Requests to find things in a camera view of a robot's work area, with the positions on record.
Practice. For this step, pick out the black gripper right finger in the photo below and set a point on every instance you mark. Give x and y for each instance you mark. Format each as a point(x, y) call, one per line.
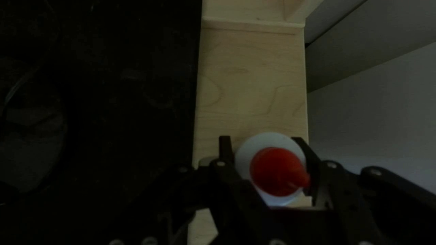
point(312, 165)

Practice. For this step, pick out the white bottle red cap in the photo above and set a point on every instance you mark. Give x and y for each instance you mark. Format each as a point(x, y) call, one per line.
point(275, 165)

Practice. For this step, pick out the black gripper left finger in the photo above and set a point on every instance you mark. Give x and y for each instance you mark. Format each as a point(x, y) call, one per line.
point(226, 159)

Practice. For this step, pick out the black desk mat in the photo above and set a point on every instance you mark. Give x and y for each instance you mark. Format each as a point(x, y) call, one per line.
point(127, 73)

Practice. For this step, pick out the black silver headphones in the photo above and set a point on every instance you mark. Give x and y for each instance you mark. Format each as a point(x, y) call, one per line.
point(33, 128)

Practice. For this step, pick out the wooden shelf unit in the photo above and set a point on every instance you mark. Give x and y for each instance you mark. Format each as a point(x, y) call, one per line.
point(259, 11)

